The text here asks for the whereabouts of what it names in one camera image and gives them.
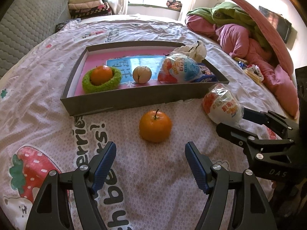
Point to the grey cardboard box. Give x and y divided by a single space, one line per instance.
120 100

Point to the clear bag of snacks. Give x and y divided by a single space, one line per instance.
254 74

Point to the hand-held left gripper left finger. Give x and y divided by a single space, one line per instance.
104 167

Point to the green blanket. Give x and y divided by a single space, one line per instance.
227 13

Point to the strawberry printed bedsheet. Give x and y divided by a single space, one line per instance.
48 76

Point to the floral cloth bundle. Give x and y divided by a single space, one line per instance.
174 4

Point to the pale round fruit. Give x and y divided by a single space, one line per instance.
142 74

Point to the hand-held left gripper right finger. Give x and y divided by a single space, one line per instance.
197 170

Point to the long pink pillow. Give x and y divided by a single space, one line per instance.
266 26

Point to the dark checkered folded blanket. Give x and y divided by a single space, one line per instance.
96 12

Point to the yellow and blue snack packet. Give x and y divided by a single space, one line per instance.
241 63

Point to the pink folded blanket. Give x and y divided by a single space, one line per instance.
86 5

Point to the wall television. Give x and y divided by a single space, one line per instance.
275 24

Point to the large orange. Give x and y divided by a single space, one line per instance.
101 75

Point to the red and white snack packet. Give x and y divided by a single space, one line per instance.
221 106

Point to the red and blue snack packet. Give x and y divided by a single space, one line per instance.
178 70

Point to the dark cloth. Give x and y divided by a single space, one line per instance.
63 26

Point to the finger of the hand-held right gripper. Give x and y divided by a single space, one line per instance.
263 119
239 136

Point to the grey quilted headboard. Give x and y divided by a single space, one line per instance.
28 24

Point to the small orange with stem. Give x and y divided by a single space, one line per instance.
155 127

